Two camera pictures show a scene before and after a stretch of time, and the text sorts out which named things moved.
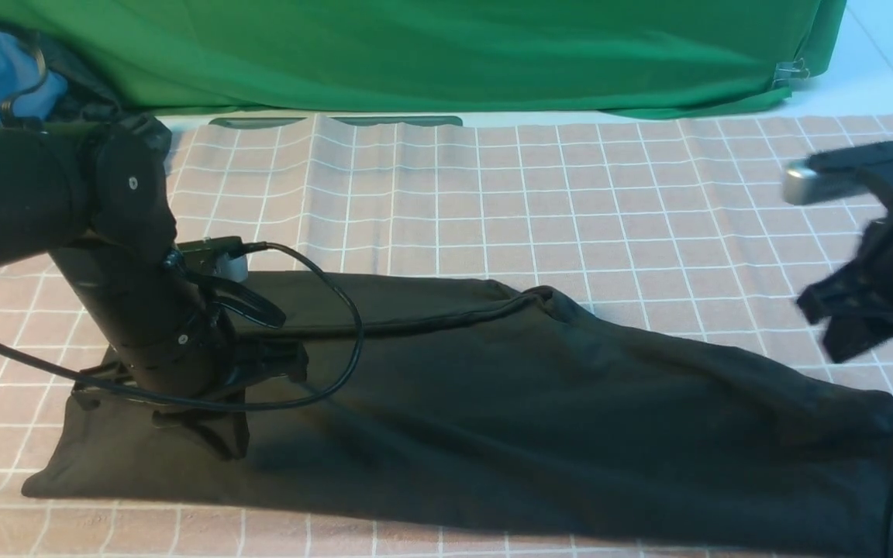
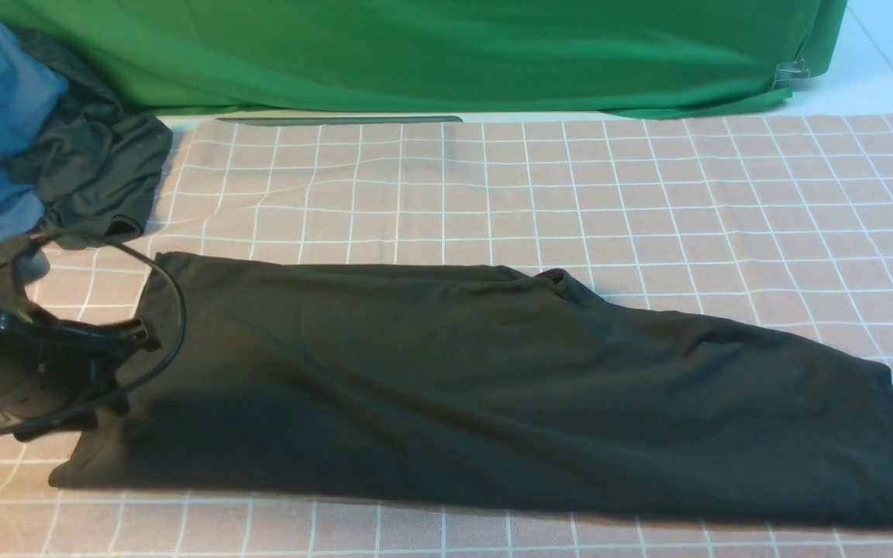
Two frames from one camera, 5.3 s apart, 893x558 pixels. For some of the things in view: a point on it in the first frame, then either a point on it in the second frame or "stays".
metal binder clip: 791,70 stays
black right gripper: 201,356 to 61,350
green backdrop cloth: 629,58 stays
